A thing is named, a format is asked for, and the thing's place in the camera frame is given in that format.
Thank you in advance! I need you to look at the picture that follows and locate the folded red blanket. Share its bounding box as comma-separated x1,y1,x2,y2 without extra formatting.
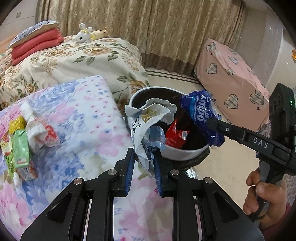
11,28,64,66

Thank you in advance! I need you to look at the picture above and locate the yellow snack packet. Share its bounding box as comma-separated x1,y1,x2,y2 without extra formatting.
9,115,27,135

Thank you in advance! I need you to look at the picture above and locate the pink heart cloth cover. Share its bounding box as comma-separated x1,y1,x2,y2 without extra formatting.
194,39,270,131

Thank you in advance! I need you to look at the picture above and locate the green drink carton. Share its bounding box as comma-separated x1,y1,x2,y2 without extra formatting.
13,130,37,182

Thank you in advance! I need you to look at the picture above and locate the blue patterned pillow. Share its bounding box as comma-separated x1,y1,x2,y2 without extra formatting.
7,20,60,49

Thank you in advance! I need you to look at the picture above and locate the white bunny plush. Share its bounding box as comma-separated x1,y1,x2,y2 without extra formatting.
75,23,93,43

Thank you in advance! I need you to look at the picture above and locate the cream floral quilt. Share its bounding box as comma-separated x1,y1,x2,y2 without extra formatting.
1,36,149,110

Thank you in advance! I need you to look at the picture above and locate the beige patterned curtain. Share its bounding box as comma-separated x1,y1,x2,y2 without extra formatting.
36,0,246,75

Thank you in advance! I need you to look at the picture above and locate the green snack bag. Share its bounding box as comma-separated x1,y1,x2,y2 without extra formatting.
1,132,21,187

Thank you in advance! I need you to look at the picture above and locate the white blue bag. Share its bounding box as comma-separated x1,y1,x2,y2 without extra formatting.
125,98,177,177

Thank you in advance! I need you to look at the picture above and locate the pink floral bed sheet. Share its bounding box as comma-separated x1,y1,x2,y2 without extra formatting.
1,76,173,240

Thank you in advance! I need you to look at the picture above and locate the red snack wrapper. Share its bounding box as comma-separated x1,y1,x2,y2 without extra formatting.
165,119,189,149

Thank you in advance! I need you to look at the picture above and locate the white round trash bin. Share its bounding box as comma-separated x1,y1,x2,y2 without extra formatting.
129,86,209,161

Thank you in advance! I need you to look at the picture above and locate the white plastic bag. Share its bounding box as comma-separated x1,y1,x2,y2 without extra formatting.
25,114,60,154

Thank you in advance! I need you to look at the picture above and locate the person's right hand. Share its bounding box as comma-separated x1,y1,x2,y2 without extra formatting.
243,169,287,230

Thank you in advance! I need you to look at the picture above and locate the blue plastic wrapper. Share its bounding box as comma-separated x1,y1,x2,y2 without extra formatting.
180,90,225,147

